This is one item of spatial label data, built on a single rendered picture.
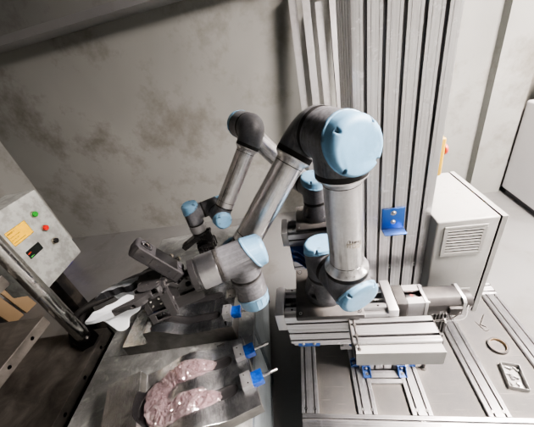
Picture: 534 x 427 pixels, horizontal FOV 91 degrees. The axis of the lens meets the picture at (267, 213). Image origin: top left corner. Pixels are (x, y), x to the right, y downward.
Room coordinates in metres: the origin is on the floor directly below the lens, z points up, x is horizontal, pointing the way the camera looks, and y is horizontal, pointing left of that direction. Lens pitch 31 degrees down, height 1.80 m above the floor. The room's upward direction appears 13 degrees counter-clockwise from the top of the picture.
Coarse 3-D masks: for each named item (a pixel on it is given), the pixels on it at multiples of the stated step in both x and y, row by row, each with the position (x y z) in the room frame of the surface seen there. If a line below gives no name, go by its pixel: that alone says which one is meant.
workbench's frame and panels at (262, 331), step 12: (264, 312) 1.24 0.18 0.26; (264, 324) 1.13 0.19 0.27; (264, 336) 1.03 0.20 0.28; (264, 348) 0.95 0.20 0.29; (264, 360) 0.88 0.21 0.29; (264, 372) 0.80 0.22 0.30; (264, 384) 0.74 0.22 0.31; (264, 396) 0.68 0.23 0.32; (264, 408) 0.62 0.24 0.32; (264, 420) 0.57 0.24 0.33
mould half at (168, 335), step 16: (224, 288) 0.92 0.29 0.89; (192, 304) 0.87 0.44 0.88; (208, 304) 0.85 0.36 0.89; (224, 304) 0.82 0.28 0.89; (144, 320) 0.87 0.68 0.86; (208, 320) 0.76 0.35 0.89; (224, 320) 0.74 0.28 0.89; (128, 336) 0.80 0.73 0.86; (144, 336) 0.73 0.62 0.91; (160, 336) 0.73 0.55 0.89; (176, 336) 0.72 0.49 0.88; (192, 336) 0.72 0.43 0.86; (208, 336) 0.71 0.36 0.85; (224, 336) 0.70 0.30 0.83; (128, 352) 0.75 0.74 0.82; (144, 352) 0.74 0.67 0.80
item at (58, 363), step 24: (24, 360) 0.87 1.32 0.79; (48, 360) 0.83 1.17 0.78; (72, 360) 0.80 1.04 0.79; (96, 360) 0.80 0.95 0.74; (24, 384) 0.74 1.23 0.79; (48, 384) 0.71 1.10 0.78; (72, 384) 0.68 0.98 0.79; (0, 408) 0.65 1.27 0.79; (24, 408) 0.63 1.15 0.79; (48, 408) 0.60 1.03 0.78; (72, 408) 0.61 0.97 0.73
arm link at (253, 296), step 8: (256, 280) 0.43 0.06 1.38; (240, 288) 0.42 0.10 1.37; (248, 288) 0.42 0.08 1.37; (256, 288) 0.42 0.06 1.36; (264, 288) 0.44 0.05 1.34; (240, 296) 0.43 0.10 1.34; (248, 296) 0.42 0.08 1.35; (256, 296) 0.42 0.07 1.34; (264, 296) 0.43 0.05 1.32; (248, 304) 0.42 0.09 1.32; (256, 304) 0.42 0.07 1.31; (264, 304) 0.43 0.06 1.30
